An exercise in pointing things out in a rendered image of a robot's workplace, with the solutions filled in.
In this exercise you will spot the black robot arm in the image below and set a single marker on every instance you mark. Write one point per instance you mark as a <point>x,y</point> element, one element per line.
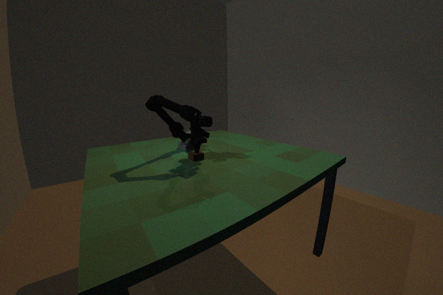
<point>155,103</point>

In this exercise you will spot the brown block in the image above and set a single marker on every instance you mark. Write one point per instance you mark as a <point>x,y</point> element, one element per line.
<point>195,156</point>

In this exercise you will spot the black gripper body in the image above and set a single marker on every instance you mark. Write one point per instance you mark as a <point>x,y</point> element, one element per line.
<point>195,135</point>

